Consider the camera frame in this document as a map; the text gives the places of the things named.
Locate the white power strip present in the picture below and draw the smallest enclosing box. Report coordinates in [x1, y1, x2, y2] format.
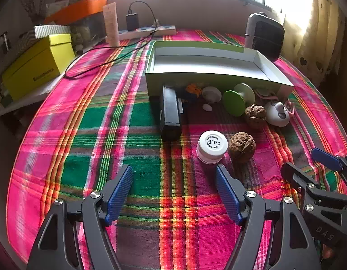
[119, 25, 177, 40]

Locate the pink green plaid tablecloth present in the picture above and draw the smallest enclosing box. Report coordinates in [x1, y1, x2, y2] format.
[6, 28, 347, 270]

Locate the pink loop holder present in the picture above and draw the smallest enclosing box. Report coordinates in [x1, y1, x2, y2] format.
[255, 88, 278, 102]

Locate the orange lidded storage bin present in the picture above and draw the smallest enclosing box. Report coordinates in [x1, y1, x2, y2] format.
[44, 0, 108, 48]

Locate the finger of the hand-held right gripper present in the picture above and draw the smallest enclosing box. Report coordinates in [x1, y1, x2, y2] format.
[312, 148, 347, 194]
[281, 162, 345, 211]

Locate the pale pink cosmetic tube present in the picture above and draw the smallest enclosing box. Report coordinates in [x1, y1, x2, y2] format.
[103, 2, 120, 47]

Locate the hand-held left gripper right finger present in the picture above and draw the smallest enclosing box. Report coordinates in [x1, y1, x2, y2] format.
[215, 163, 323, 270]

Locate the yellow cardboard box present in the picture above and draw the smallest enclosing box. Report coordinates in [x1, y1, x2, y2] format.
[1, 34, 75, 102]

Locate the white shelf board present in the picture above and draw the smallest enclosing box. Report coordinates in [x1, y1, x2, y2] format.
[0, 74, 61, 119]

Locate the black charger adapter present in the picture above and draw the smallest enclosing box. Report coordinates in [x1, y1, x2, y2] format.
[125, 13, 139, 31]

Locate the green cardboard box tray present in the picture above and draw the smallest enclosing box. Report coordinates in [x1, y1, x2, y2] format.
[145, 41, 295, 99]

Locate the blue and orange rope keychain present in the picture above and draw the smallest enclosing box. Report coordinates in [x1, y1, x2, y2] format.
[177, 83, 202, 103]

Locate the green and white spool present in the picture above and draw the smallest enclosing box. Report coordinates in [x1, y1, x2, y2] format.
[222, 83, 256, 117]

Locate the white mushroom-shaped knob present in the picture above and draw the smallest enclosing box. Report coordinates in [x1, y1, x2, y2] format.
[201, 87, 222, 111]

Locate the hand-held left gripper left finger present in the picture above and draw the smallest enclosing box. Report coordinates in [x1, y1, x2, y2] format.
[27, 164, 134, 270]

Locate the small white jar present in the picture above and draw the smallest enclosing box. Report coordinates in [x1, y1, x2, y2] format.
[196, 130, 228, 164]

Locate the striped white box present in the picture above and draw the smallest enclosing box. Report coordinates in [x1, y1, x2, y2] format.
[34, 25, 71, 38]

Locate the cream heart print curtain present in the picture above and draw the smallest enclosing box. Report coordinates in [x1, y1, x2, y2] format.
[286, 0, 347, 76]

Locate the grey space heater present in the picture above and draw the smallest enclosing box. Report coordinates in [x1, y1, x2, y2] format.
[244, 12, 285, 62]

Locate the black rectangular stapler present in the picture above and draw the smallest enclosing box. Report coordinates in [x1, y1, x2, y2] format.
[159, 84, 183, 141]

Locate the black charger cable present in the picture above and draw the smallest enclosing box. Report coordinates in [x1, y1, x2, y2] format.
[64, 1, 157, 80]

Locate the white round toy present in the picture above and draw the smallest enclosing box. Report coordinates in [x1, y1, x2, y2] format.
[265, 101, 290, 127]

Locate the brown walnut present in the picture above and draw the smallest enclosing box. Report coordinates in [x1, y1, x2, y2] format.
[228, 132, 256, 162]
[244, 105, 267, 130]

